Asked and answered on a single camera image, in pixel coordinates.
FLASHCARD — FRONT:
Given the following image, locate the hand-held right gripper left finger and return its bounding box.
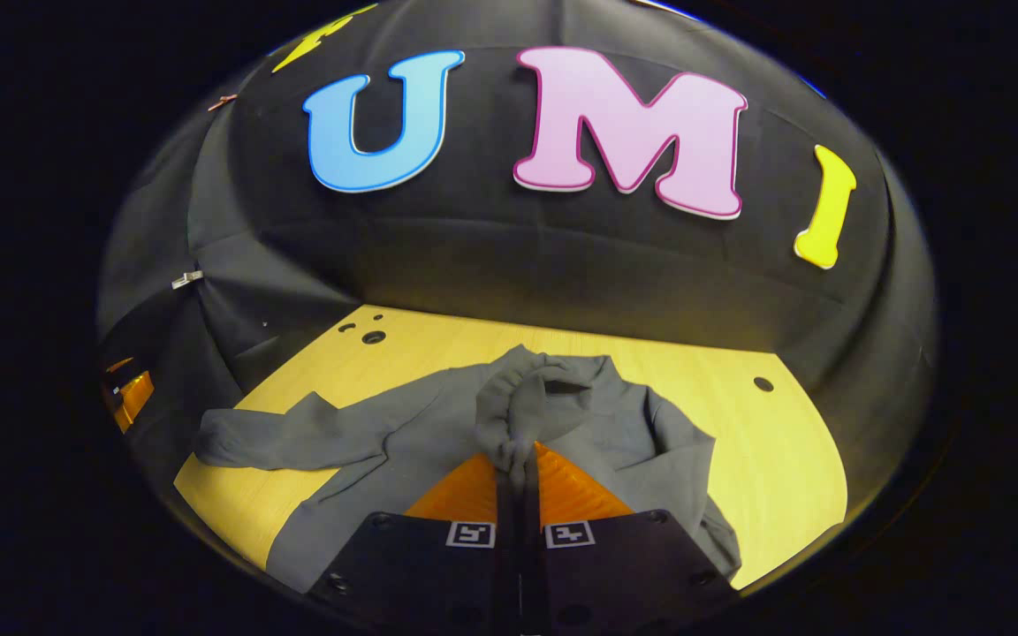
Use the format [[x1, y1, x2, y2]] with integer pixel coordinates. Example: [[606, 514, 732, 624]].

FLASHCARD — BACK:
[[306, 452, 520, 633]]

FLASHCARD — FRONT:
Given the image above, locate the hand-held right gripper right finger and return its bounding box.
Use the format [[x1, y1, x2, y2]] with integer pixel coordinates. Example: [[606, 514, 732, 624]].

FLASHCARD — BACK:
[[521, 442, 740, 633]]

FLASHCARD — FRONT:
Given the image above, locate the gray button shirt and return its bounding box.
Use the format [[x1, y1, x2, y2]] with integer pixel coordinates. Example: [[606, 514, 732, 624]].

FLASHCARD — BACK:
[[194, 344, 742, 594]]

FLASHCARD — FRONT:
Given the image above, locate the black backdrop cloth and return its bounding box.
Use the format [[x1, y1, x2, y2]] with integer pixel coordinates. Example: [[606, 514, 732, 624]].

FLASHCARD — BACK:
[[95, 0, 941, 540]]

